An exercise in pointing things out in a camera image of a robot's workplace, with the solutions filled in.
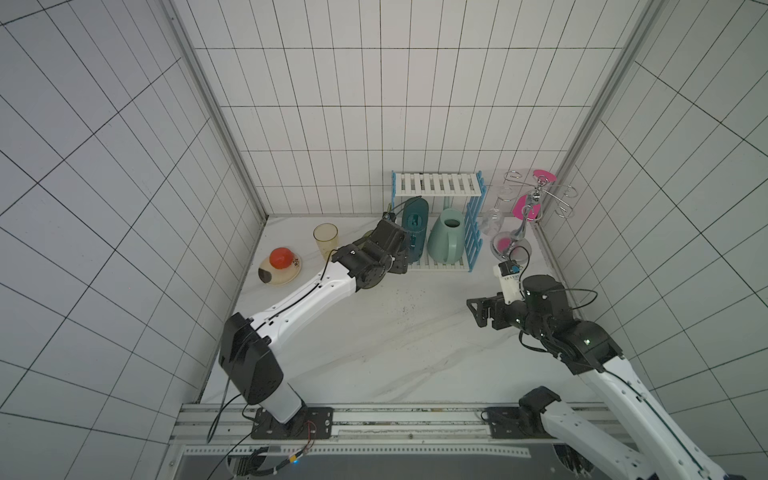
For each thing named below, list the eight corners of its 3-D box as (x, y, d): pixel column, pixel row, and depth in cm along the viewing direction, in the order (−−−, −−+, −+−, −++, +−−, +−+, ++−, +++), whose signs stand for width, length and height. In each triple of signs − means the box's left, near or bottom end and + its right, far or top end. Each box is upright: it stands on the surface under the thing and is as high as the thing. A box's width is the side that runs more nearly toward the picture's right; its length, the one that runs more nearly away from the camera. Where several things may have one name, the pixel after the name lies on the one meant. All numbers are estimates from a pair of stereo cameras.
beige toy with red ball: (258, 285, 103) (252, 275, 98) (267, 257, 111) (261, 247, 106) (296, 285, 103) (292, 275, 98) (303, 257, 111) (299, 247, 106)
